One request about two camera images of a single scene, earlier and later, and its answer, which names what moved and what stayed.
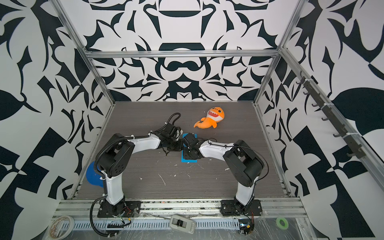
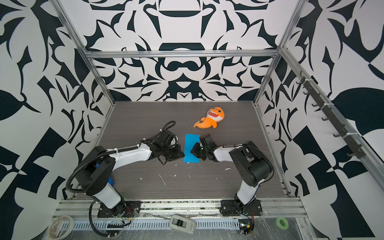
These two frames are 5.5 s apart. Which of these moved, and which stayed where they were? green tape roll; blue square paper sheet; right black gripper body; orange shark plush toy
Moved: right black gripper body
Stayed: green tape roll; blue square paper sheet; orange shark plush toy
